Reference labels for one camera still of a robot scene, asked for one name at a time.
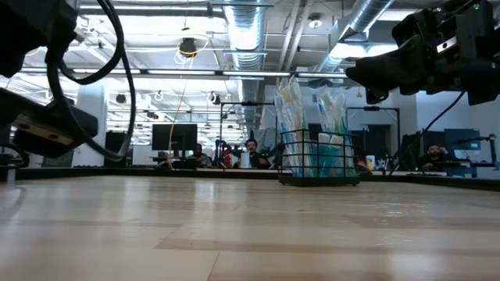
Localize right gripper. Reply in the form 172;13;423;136
345;0;500;106

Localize teal toothpaste tube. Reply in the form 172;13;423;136
330;134;352;177

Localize teal mouthwash bottle white cap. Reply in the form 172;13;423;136
312;132;333;177

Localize orange white toothbrush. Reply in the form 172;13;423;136
280;80;304;173

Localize white column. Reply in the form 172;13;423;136
71;80;109;168

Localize black cabinet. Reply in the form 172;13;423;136
104;130;130;169

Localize dark background monitors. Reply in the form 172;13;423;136
400;128;482;161

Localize black office monitor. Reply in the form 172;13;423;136
151;123;199;152

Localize long ceiling light strip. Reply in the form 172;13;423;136
19;67;348;82

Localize black rig frame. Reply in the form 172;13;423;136
345;105;402;165
219;101;280;173

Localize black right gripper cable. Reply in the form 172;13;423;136
388;90;467;176

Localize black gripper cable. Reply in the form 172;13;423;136
45;0;137;162
388;90;467;176

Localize silver slanted duct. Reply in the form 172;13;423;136
316;0;395;75

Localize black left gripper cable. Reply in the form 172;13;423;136
45;0;137;162

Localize black wire caddy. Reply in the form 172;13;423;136
277;128;361;187

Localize black aluminium table frame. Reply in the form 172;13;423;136
0;165;500;193

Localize silver round duct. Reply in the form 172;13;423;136
223;0;267;132

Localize black hanging ceiling camera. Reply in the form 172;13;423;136
173;36;212;66

